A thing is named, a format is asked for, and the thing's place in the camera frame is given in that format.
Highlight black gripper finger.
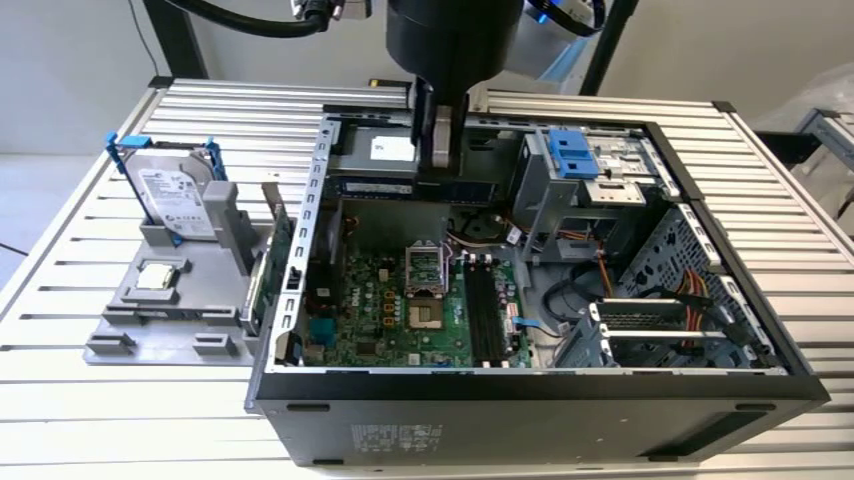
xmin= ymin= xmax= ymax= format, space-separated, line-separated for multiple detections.
xmin=408 ymin=74 xmax=443 ymax=199
xmin=436 ymin=89 xmax=472 ymax=199

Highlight black RAM slot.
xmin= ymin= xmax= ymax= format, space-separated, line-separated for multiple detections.
xmin=464 ymin=253 xmax=494 ymax=369
xmin=480 ymin=253 xmax=512 ymax=369

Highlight blue plastic drive latch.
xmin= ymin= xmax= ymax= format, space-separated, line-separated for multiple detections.
xmin=546 ymin=128 xmax=599 ymax=179

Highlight black cooler fan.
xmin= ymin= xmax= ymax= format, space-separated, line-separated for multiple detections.
xmin=450 ymin=209 xmax=528 ymax=246

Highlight grey power supply unit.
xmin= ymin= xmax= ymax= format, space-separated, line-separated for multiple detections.
xmin=330 ymin=124 xmax=459 ymax=251

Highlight silver drive bay cage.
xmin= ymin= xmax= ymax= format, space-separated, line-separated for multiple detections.
xmin=519 ymin=127 xmax=668 ymax=261

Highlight thin locking lever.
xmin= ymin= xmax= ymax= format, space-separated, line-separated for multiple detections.
xmin=439 ymin=247 xmax=462 ymax=299

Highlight green graphics card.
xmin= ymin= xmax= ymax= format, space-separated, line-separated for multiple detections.
xmin=243 ymin=182 xmax=299 ymax=339

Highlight metal socket cover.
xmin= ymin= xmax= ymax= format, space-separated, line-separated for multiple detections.
xmin=404 ymin=241 xmax=447 ymax=296

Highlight CPU socket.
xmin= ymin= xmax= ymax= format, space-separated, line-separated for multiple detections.
xmin=406 ymin=297 xmax=447 ymax=331

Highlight green motherboard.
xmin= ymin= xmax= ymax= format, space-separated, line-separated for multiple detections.
xmin=296 ymin=252 xmax=535 ymax=369

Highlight hard disk in blue carrier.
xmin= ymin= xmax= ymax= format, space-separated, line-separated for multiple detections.
xmin=105 ymin=130 xmax=228 ymax=249

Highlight grey parts rack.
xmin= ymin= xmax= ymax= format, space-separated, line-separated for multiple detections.
xmin=83 ymin=182 xmax=275 ymax=366

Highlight perforated metal disk bay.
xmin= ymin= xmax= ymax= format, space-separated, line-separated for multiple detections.
xmin=552 ymin=297 xmax=782 ymax=369

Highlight silver CPU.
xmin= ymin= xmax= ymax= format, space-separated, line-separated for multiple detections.
xmin=135 ymin=264 xmax=176 ymax=291

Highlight clear plastic wrap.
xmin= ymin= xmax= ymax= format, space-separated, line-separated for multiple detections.
xmin=753 ymin=64 xmax=854 ymax=136

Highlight black open PC case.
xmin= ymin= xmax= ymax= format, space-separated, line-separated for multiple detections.
xmin=243 ymin=102 xmax=833 ymax=469

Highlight black frame post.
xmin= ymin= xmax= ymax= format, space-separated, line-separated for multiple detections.
xmin=143 ymin=0 xmax=209 ymax=80
xmin=576 ymin=0 xmax=639 ymax=96

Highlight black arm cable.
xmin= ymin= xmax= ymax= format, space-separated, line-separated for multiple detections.
xmin=192 ymin=0 xmax=335 ymax=39

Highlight single orange wire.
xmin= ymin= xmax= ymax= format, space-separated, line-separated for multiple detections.
xmin=596 ymin=249 xmax=615 ymax=301

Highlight coiled black wire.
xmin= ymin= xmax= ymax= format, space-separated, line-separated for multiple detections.
xmin=543 ymin=264 xmax=602 ymax=326

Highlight orange wire bundle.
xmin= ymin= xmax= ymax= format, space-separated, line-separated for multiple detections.
xmin=672 ymin=269 xmax=712 ymax=351

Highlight aluminium frame shelf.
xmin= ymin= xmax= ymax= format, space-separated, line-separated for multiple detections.
xmin=790 ymin=107 xmax=854 ymax=221

